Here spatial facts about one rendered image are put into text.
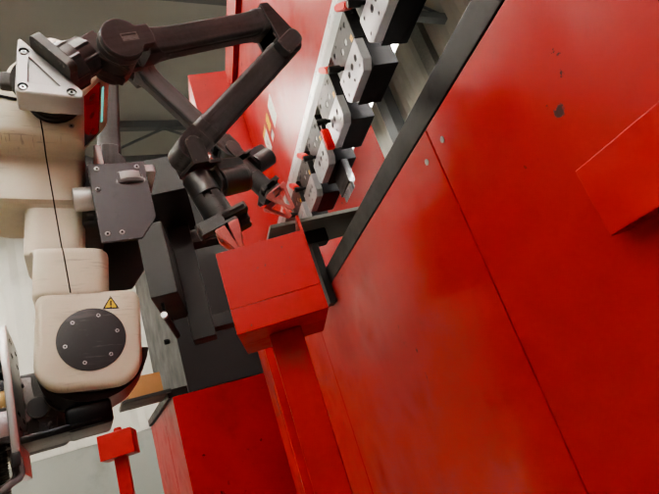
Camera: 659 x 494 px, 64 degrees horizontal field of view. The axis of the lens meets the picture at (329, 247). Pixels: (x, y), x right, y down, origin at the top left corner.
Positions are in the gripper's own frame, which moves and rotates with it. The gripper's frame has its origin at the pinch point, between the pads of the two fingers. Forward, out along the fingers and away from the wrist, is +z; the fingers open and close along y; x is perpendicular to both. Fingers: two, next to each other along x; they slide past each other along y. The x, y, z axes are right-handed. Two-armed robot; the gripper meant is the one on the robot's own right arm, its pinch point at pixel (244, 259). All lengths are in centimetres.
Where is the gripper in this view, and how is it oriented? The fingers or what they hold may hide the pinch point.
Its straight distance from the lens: 97.3
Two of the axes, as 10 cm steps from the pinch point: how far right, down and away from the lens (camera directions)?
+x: -0.6, 3.7, 9.3
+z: 5.3, 8.0, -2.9
